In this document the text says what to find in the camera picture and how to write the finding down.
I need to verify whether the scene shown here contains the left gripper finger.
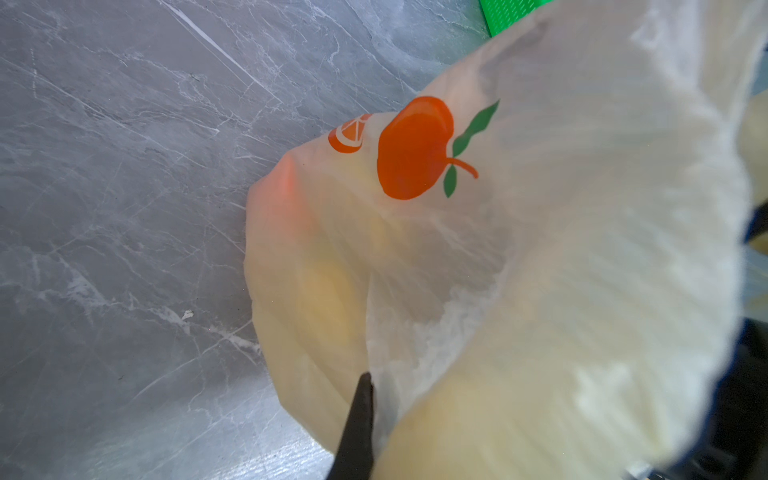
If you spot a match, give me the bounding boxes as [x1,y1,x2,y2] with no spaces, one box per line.
[326,372,374,480]

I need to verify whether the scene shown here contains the translucent yellowish plastic bag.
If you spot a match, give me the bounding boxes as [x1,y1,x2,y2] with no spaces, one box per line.
[244,1,767,479]

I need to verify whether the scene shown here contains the green plastic basket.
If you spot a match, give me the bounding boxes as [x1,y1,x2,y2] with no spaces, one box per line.
[479,0,551,37]

